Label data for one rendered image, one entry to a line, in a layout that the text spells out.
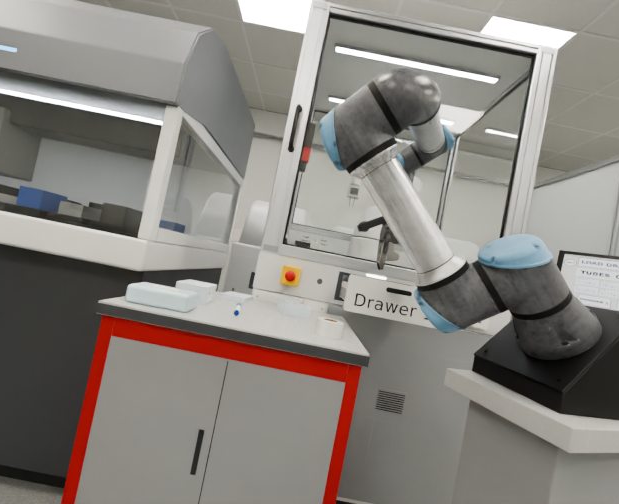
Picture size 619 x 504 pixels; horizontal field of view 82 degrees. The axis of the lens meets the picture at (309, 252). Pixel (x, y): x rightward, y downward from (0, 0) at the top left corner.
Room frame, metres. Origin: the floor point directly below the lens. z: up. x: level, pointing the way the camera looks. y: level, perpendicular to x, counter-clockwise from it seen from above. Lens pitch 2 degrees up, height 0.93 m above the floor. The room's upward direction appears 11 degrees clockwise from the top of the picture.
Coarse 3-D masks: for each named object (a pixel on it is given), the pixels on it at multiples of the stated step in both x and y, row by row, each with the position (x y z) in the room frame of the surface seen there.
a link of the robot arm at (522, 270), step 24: (504, 240) 0.73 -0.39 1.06; (528, 240) 0.68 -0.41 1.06; (480, 264) 0.72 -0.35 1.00; (504, 264) 0.67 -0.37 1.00; (528, 264) 0.65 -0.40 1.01; (552, 264) 0.66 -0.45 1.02; (504, 288) 0.68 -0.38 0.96; (528, 288) 0.67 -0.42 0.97; (552, 288) 0.66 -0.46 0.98; (528, 312) 0.69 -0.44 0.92
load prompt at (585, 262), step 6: (582, 258) 1.42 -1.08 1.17; (588, 258) 1.41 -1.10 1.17; (582, 264) 1.40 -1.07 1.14; (588, 264) 1.39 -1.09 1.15; (594, 264) 1.38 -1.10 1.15; (600, 264) 1.37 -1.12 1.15; (606, 264) 1.36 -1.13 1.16; (612, 264) 1.35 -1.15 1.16; (618, 264) 1.34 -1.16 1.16; (618, 270) 1.33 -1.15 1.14
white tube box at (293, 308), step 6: (282, 300) 1.18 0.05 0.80; (288, 300) 1.24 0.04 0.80; (294, 300) 1.25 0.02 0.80; (276, 306) 1.23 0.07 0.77; (282, 306) 1.16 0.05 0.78; (288, 306) 1.12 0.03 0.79; (294, 306) 1.13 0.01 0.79; (300, 306) 1.13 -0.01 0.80; (306, 306) 1.17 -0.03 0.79; (282, 312) 1.15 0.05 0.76; (288, 312) 1.12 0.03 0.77; (294, 312) 1.13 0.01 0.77; (300, 312) 1.13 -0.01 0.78; (306, 312) 1.14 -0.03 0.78; (306, 318) 1.14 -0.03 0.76
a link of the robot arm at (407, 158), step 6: (402, 150) 1.05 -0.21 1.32; (408, 150) 1.03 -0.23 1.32; (396, 156) 1.03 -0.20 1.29; (402, 156) 1.04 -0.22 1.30; (408, 156) 1.03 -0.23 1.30; (414, 156) 1.02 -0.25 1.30; (402, 162) 1.02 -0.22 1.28; (408, 162) 1.03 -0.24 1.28; (414, 162) 1.03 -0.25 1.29; (408, 168) 1.04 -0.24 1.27; (414, 168) 1.05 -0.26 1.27; (408, 174) 1.07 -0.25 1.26
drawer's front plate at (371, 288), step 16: (352, 288) 1.06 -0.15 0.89; (368, 288) 1.06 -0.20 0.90; (384, 288) 1.06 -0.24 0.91; (400, 288) 1.06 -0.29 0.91; (352, 304) 1.06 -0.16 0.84; (384, 304) 1.06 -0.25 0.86; (400, 304) 1.06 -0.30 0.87; (416, 304) 1.06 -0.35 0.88; (400, 320) 1.06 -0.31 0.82; (416, 320) 1.06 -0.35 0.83
